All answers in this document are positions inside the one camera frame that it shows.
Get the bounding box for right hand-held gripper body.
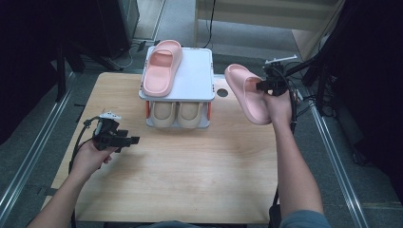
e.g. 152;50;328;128
264;54;298;98

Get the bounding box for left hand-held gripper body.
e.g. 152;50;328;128
92;111;132;152

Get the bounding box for pink slipper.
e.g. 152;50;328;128
142;39;183;98
223;63;274;125

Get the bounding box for cream clog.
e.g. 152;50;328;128
176;101;204;129
149;101;177;129

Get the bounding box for white shoe rack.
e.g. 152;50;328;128
138;46;217;129

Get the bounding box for person's right hand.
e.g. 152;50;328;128
264;89;297;128

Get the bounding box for person's left hand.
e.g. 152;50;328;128
68;139;119;185

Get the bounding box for black tripod stand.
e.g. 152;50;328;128
283;47;336;117

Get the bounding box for beige wooden cabinet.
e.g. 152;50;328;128
193;0;346;61

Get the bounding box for black metal stand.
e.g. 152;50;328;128
55;37;125;103

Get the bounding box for dark cabinet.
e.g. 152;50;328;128
94;0;141;58

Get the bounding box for dark cloth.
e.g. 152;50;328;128
268;203;283;228

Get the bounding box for person's grey-blue shirt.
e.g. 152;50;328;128
136;209;332;228

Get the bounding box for left hand-held gripper cable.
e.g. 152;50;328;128
67;116;104;228

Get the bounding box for hand-held gripper cable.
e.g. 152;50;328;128
269;65;300;228
67;116;104;228

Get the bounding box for right hand-held gripper cable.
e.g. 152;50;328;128
269;65;300;228

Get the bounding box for black floor cables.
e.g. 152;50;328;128
294;91;317;131

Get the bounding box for white floor cable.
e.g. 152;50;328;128
107;46;136;69

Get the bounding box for metal floor rail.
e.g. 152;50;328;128
307;101;372;228
0;70;79;217

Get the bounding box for black hanging cable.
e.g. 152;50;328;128
202;0;218;50

